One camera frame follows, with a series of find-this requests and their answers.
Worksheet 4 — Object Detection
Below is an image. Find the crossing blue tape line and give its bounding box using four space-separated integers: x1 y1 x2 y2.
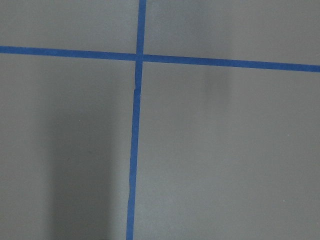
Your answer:
0 45 320 73

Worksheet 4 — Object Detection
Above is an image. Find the long blue tape line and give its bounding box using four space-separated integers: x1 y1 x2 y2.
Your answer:
125 0 147 240

